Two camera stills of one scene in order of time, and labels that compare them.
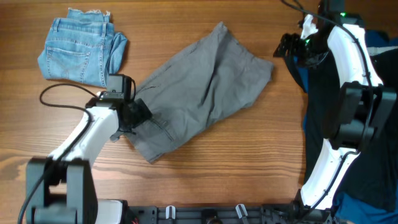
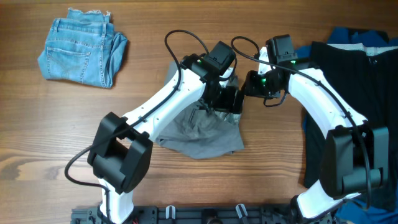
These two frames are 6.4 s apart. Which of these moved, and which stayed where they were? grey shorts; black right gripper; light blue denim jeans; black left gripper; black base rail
Moved: black right gripper; black left gripper; grey shorts
Stayed: black base rail; light blue denim jeans
